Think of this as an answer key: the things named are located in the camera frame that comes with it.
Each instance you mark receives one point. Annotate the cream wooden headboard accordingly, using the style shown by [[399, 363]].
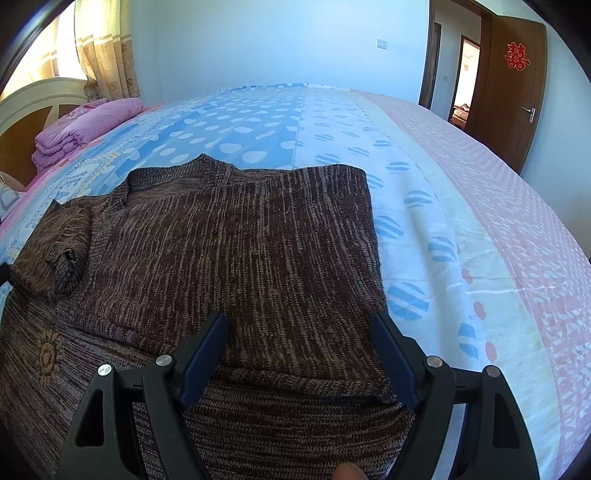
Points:
[[23, 106]]

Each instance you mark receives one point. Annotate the dark wooden door frame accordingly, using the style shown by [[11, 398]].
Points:
[[427, 69]]

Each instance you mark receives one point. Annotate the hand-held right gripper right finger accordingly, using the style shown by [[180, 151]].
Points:
[[392, 355]]

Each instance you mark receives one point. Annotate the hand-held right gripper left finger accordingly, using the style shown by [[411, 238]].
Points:
[[205, 350]]

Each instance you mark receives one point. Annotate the brown knit sweater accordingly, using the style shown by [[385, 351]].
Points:
[[231, 254]]

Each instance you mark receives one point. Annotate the folded pink blanket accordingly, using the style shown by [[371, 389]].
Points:
[[83, 129]]

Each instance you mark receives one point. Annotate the yellow patterned curtain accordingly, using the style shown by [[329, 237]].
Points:
[[106, 55]]

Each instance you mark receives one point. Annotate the blue pink printed bed sheet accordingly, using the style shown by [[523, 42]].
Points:
[[461, 184]]

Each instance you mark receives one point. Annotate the person's right hand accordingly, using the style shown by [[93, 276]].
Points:
[[348, 473]]

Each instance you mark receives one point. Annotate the brown wooden door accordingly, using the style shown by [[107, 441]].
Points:
[[498, 115]]

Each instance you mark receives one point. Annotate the red paper door decoration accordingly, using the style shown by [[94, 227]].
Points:
[[517, 56]]

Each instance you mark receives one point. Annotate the printed pillow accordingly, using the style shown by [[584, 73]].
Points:
[[7, 196]]

